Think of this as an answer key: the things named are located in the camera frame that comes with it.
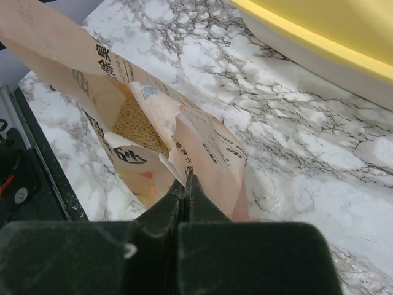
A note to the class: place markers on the pink cat litter bag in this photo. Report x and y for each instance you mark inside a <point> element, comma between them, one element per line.
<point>74,63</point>

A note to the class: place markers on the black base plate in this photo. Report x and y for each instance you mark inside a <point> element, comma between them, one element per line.
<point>34,187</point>

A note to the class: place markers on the beige cat litter pile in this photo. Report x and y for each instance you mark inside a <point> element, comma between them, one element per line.
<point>132,124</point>

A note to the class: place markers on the yellow litter box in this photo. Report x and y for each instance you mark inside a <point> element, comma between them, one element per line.
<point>348,43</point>

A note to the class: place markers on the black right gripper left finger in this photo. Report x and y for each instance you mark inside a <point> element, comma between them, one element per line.
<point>81,257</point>

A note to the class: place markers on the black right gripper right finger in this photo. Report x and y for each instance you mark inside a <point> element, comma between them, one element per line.
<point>218,256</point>

